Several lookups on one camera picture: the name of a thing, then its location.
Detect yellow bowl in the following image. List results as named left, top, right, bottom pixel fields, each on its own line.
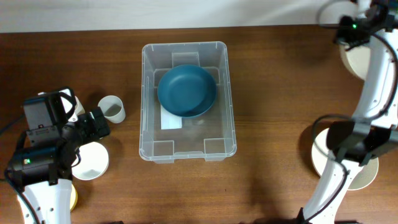
left=70, top=185, right=78, bottom=211

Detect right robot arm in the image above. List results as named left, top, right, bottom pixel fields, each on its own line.
left=295, top=1, right=397, bottom=223

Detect dark blue bowl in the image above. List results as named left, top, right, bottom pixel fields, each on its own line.
left=157, top=65, right=218, bottom=118

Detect white paper label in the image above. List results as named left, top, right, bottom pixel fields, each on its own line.
left=160, top=106, right=182, bottom=130

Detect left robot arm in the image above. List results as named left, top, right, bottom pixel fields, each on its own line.
left=4, top=108, right=110, bottom=223

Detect clear plastic storage bin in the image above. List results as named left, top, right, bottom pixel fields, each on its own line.
left=139, top=41, right=237, bottom=164

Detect cream bowl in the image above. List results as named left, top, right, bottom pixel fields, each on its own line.
left=339, top=45, right=371, bottom=81
left=311, top=128, right=379, bottom=191

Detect white bowl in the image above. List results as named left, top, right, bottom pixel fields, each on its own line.
left=72, top=142, right=109, bottom=180

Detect white cup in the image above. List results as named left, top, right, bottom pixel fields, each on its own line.
left=98, top=95, right=126, bottom=124
left=75, top=97, right=85, bottom=116

